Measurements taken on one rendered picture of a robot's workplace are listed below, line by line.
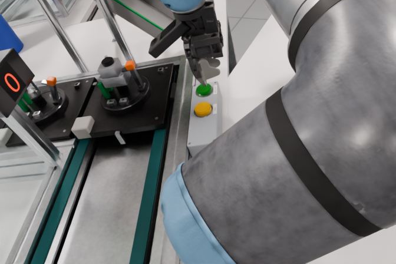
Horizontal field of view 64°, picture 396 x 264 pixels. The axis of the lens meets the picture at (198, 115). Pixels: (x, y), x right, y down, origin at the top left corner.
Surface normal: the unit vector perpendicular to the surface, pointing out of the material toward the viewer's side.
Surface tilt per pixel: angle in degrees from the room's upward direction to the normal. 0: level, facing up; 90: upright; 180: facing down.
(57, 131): 0
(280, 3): 71
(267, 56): 0
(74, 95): 0
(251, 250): 65
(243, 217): 50
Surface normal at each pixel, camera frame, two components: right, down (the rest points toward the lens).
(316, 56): -0.80, -0.48
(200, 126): -0.24, -0.68
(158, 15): 0.50, -0.48
